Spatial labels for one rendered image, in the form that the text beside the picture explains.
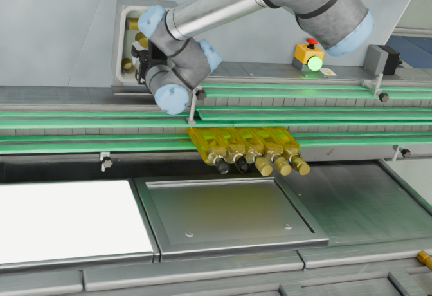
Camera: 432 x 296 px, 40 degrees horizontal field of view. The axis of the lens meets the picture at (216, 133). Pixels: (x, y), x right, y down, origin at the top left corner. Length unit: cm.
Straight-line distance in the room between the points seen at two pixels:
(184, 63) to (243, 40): 50
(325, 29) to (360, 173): 98
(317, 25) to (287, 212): 69
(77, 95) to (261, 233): 65
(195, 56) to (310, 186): 70
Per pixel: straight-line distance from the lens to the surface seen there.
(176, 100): 143
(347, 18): 119
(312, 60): 191
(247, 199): 172
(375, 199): 197
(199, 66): 143
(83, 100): 173
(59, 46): 176
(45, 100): 171
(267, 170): 162
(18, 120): 164
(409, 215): 195
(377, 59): 207
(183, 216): 160
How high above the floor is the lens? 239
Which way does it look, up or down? 55 degrees down
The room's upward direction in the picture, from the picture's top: 146 degrees clockwise
